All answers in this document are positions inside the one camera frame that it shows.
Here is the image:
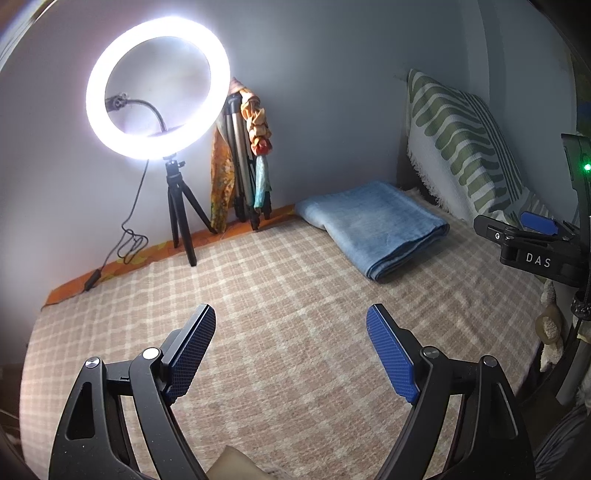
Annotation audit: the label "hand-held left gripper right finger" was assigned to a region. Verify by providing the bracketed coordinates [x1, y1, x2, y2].
[366, 303, 536, 480]

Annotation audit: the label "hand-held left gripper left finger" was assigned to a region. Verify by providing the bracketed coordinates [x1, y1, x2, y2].
[48, 304, 218, 480]

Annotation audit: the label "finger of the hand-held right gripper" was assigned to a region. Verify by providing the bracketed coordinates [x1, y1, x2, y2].
[520, 211, 563, 237]
[473, 216, 522, 241]

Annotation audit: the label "blue denim pants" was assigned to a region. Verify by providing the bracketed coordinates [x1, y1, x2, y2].
[294, 180, 451, 282]

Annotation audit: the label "beige plush toy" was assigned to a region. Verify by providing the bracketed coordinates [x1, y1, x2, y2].
[538, 281, 566, 372]

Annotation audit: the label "green striped pillow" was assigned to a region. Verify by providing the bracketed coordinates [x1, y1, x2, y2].
[405, 69, 550, 227]

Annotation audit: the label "beige checked blanket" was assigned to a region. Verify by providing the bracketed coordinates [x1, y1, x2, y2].
[21, 187, 561, 480]

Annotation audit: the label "beige cloth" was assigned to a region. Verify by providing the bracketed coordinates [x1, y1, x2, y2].
[217, 445, 269, 480]

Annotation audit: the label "black mini tripod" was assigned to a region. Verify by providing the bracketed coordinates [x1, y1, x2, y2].
[161, 156, 218, 267]

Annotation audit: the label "teal hanging cloth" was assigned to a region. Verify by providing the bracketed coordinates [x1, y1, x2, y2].
[254, 154, 272, 210]

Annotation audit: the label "person's dark trousers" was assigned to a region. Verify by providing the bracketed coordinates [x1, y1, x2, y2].
[533, 406, 591, 480]

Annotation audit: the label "folded silver tripod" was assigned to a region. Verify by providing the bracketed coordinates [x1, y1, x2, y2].
[222, 92, 273, 232]

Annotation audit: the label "orange scrunchie bunch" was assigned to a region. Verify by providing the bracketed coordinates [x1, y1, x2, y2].
[240, 90, 273, 155]

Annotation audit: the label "white ring light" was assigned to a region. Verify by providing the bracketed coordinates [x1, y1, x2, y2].
[85, 16, 232, 162]

